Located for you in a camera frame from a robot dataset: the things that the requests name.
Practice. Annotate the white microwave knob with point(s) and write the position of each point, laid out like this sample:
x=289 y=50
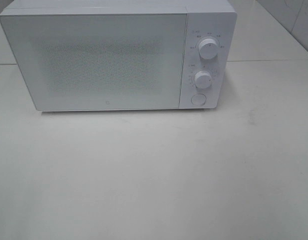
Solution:
x=202 y=79
x=208 y=48

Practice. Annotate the white microwave door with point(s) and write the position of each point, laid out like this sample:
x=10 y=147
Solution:
x=99 y=62

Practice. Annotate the round white door release button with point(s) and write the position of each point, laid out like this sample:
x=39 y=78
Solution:
x=198 y=99

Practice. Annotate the white microwave oven body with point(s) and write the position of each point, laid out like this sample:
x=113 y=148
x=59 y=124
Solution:
x=204 y=18

